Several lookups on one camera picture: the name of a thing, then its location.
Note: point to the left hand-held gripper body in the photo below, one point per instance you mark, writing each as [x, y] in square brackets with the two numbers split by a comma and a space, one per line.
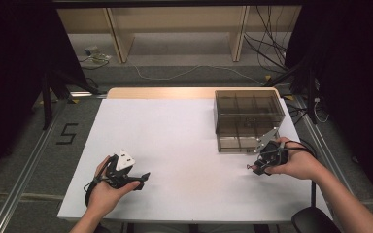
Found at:
[124, 161]

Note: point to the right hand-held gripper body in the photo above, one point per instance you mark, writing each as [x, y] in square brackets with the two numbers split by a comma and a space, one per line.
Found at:
[273, 152]

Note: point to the small pink clip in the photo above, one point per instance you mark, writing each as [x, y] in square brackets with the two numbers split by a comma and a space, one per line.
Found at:
[251, 167]

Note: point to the transparent brown drawer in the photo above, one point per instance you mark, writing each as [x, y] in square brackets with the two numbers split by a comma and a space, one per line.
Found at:
[236, 142]

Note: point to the transparent brown drawer box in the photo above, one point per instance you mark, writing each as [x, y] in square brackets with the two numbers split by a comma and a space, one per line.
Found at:
[249, 103]

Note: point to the person's right hand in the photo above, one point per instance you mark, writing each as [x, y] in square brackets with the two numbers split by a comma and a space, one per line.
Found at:
[299, 163]

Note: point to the person's left hand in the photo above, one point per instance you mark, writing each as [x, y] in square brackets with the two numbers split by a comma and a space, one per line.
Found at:
[103, 199]

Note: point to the white table cover sheet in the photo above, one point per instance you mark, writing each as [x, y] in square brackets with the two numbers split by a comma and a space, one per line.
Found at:
[181, 161]

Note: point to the black metal stand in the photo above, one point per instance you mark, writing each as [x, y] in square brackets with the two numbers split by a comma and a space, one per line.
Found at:
[311, 97]
[47, 100]

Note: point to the black chair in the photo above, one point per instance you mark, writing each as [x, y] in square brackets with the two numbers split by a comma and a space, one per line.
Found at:
[311, 221]

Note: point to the yellow tape mark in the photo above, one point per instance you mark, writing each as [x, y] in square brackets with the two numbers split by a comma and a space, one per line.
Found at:
[74, 101]
[268, 77]

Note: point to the wooden table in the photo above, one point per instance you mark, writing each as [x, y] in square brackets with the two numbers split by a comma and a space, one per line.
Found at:
[162, 93]

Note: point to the black curtain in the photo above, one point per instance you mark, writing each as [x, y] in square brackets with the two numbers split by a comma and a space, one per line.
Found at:
[353, 81]
[13, 64]

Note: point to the light wooden shelf unit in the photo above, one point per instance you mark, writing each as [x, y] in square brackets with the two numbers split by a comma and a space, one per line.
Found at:
[175, 19]

